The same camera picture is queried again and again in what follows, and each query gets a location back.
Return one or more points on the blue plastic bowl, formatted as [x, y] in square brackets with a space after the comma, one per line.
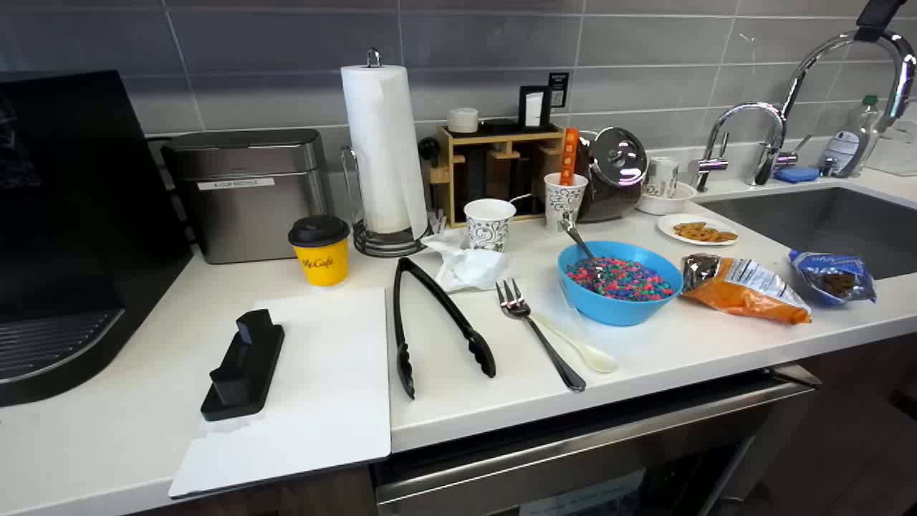
[610, 308]

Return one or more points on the crumpled white napkin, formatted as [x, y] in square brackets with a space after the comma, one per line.
[470, 272]

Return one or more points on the short patterned paper cup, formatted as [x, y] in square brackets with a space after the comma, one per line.
[488, 227]

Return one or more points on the black plastic tongs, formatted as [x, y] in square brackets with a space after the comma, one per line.
[445, 306]

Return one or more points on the metal paper towel holder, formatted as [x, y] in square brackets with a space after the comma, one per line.
[381, 246]

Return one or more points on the wooden pod organizer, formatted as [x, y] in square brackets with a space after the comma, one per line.
[497, 167]

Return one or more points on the tall patterned paper cup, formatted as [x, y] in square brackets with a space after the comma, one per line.
[561, 203]

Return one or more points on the metal fork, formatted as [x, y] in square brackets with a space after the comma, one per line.
[544, 346]

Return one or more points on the yellow cup with black lid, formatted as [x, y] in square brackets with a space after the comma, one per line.
[321, 260]

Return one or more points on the white paper towel roll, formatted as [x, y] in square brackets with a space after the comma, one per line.
[381, 144]

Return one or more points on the small white cup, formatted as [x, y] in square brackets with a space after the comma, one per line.
[463, 118]

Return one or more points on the orange stick item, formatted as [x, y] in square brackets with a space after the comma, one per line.
[567, 153]

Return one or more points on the white plastic spoon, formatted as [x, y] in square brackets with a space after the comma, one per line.
[586, 351]

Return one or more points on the colorful candy sprinkles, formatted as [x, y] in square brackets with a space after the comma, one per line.
[626, 279]

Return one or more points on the dark round coffee machine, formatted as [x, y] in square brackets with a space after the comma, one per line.
[616, 167]

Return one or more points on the white cutting board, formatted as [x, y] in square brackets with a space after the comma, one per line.
[325, 382]

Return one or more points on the small white plate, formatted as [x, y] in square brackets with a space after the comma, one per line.
[675, 233]

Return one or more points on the stainless steel bin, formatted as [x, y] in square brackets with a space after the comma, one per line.
[246, 203]

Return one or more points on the stainless steel dishwasher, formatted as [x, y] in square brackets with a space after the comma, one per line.
[573, 461]

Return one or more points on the black plastic block holder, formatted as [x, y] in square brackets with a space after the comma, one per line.
[243, 374]

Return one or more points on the brown snack pieces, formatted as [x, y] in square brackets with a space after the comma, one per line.
[706, 230]

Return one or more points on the orange snack bag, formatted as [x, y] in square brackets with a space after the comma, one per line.
[746, 300]

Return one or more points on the small chrome faucet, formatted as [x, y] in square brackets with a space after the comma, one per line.
[748, 110]

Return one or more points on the blue sponge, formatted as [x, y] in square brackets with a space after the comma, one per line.
[794, 177]

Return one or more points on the stainless steel sink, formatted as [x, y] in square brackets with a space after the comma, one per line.
[821, 224]

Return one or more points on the blue snack bag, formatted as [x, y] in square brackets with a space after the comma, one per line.
[831, 279]

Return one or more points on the large black appliance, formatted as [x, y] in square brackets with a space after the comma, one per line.
[74, 210]

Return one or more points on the clear soap bottle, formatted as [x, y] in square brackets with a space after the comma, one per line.
[847, 148]

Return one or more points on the tall chrome faucet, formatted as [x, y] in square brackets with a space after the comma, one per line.
[897, 68]

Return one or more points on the small black picture frame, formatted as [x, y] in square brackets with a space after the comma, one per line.
[533, 107]

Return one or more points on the black wall outlet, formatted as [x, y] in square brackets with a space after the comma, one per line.
[559, 90]

